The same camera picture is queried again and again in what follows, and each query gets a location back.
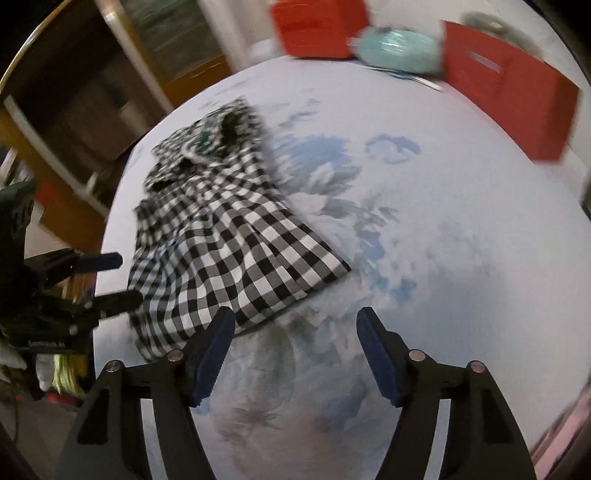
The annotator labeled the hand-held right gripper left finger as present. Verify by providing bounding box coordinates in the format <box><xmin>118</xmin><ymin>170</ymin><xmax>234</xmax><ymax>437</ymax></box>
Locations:
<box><xmin>54</xmin><ymin>305</ymin><xmax>236</xmax><ymax>480</ymax></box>

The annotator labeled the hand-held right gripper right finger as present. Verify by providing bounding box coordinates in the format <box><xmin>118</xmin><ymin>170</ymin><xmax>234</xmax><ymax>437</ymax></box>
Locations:
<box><xmin>355</xmin><ymin>305</ymin><xmax>539</xmax><ymax>480</ymax></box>

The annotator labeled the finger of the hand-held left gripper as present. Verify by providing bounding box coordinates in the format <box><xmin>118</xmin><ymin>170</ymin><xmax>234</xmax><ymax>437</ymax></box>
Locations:
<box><xmin>41</xmin><ymin>289</ymin><xmax>144</xmax><ymax>328</ymax></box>
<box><xmin>28</xmin><ymin>249</ymin><xmax>123</xmax><ymax>284</ymax></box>

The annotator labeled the black white checkered garment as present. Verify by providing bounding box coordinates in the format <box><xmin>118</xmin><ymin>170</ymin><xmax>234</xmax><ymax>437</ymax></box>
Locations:
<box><xmin>127</xmin><ymin>96</ymin><xmax>352</xmax><ymax>363</ymax></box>

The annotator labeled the pink cloth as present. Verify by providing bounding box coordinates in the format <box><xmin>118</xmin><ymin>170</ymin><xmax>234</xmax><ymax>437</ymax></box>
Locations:
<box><xmin>531</xmin><ymin>406</ymin><xmax>591</xmax><ymax>467</ymax></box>

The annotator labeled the red box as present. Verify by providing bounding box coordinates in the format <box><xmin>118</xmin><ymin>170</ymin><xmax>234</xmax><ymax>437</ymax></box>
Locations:
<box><xmin>441</xmin><ymin>21</ymin><xmax>580</xmax><ymax>162</ymax></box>

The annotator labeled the teal plastic bag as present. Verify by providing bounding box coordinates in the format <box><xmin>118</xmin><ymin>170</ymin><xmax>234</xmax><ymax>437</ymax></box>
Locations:
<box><xmin>353</xmin><ymin>25</ymin><xmax>441</xmax><ymax>77</ymax></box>

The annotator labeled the red plastic suitcase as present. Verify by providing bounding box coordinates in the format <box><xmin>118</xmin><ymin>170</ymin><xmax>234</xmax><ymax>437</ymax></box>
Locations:
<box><xmin>270</xmin><ymin>0</ymin><xmax>370</xmax><ymax>60</ymax></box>

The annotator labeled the grey plush toy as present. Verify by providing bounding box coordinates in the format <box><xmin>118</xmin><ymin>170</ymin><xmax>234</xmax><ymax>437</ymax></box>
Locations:
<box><xmin>462</xmin><ymin>11</ymin><xmax>509</xmax><ymax>35</ymax></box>

